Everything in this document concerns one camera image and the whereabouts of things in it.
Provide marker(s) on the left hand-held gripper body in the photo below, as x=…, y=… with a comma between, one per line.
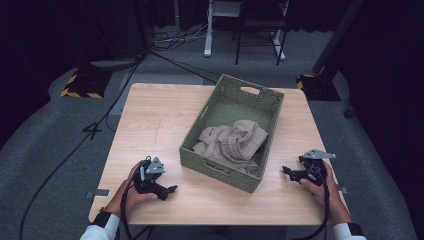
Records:
x=155, y=166

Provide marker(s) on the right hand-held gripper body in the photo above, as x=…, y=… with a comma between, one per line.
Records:
x=315, y=171

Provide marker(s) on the beige pants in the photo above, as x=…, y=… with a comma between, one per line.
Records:
x=230, y=143

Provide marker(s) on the green woven basket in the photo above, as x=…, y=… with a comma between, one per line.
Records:
x=230, y=100

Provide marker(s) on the person's right hand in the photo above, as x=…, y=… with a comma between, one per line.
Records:
x=335, y=200

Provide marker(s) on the person's left hand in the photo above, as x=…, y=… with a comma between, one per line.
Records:
x=128, y=196

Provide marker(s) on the grey tape piece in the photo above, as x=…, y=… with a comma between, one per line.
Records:
x=343, y=190
x=100, y=192

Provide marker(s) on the black yellow striped stand base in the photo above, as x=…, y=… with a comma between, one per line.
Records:
x=85, y=85
x=320, y=88

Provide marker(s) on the slanted dark metal pole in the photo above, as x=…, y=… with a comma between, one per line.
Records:
x=336, y=36

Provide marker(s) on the black chair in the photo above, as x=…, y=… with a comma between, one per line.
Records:
x=260, y=23

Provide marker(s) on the white desk frame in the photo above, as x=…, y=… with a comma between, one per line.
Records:
x=208, y=40

